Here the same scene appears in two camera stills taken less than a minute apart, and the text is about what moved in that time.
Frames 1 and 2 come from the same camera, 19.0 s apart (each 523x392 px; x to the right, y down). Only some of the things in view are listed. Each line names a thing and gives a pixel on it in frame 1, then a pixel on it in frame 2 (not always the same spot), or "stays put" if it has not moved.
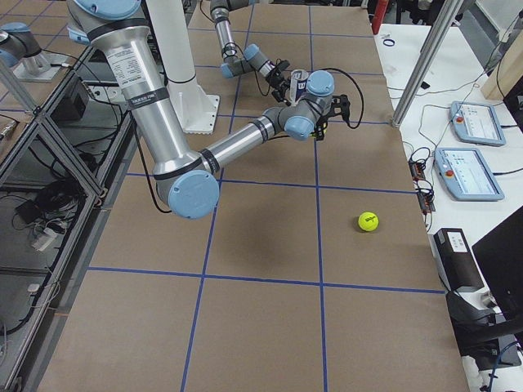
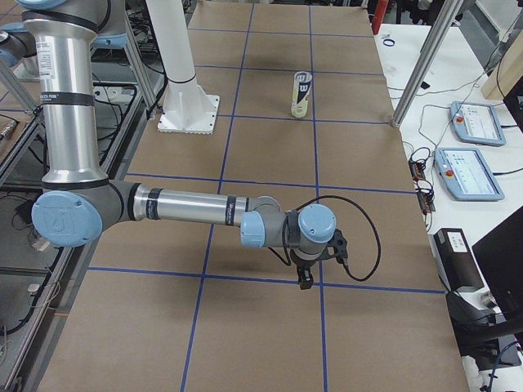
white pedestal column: (196, 110) stays put
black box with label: (454, 259) stays put
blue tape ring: (388, 45) stays put
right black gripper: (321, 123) to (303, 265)
